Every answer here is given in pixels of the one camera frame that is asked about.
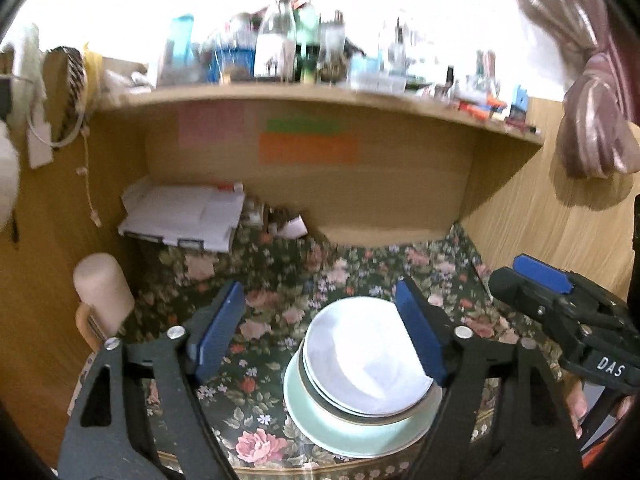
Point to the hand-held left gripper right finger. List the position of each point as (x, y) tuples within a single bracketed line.
[(422, 332)]

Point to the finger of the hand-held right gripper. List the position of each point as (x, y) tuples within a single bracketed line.
[(542, 272), (520, 290)]

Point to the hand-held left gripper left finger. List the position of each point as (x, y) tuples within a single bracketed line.
[(220, 332)]

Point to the white plate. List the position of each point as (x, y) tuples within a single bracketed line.
[(360, 360)]

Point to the dark brown plate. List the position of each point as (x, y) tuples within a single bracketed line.
[(372, 421)]

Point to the light green plate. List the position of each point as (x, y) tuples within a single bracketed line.
[(350, 442)]

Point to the person's right hand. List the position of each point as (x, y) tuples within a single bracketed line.
[(576, 405)]

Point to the floral tablecloth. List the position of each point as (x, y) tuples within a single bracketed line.
[(300, 280)]

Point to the small stack of booklets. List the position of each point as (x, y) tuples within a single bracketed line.
[(255, 217)]

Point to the stack of white papers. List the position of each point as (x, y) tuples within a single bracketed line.
[(180, 215)]

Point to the beige mug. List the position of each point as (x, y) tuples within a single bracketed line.
[(102, 285)]

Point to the white folded paper box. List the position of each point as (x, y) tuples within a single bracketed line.
[(292, 227)]

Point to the pink striped curtain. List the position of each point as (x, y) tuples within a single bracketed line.
[(595, 110)]

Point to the white box with blue block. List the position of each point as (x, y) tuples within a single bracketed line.
[(520, 102)]

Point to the orange sticky note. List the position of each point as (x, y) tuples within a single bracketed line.
[(310, 149)]

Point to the clear jar with sticks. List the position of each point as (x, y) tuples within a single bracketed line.
[(486, 72)]

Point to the pink sticky note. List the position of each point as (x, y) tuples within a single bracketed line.
[(212, 122)]

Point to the green sticky note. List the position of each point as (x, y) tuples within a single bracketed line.
[(302, 125)]

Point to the clear plastic box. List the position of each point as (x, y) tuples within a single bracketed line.
[(377, 77)]

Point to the clear acrylic organizer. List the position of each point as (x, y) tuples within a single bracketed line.
[(400, 45)]

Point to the square bottle with blue liquid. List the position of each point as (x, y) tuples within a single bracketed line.
[(232, 55)]

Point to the blue bottle with white cap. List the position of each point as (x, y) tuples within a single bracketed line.
[(177, 50)]

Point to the brown braided headband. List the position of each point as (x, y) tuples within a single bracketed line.
[(72, 85)]

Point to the yellow headband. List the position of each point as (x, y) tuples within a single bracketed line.
[(92, 70)]

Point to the clear glass bottle pink cap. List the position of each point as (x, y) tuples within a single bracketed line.
[(275, 45)]

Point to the clear bottle with silver cap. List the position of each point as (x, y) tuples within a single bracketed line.
[(332, 37)]

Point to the green pump bottle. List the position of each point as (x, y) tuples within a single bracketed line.
[(307, 30)]

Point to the white fluffy headband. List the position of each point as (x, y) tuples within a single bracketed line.
[(27, 55)]

